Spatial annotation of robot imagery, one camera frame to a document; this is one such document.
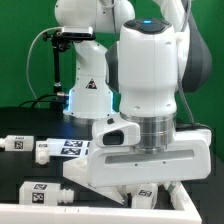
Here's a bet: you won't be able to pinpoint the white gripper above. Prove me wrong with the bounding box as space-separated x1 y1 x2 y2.
87 129 212 204

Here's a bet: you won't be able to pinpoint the white square table top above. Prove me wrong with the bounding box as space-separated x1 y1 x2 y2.
63 157 124 205

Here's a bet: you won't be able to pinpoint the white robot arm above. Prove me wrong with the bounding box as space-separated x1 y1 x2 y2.
55 0 211 203

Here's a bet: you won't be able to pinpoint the white sheet with tags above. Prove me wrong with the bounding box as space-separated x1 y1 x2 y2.
47 138 90 158

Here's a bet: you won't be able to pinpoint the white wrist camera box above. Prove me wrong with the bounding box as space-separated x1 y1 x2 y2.
91 114 140 148

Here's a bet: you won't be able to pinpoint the black cables on table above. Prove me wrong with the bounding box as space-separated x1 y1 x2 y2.
17 93 64 110

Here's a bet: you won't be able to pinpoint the grey camera cable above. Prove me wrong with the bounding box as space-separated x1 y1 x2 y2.
25 26 63 108

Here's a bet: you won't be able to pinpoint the black camera stand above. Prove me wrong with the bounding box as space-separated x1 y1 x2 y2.
43 30 71 111

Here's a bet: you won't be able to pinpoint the silver background camera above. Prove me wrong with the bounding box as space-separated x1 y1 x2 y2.
61 26 95 40

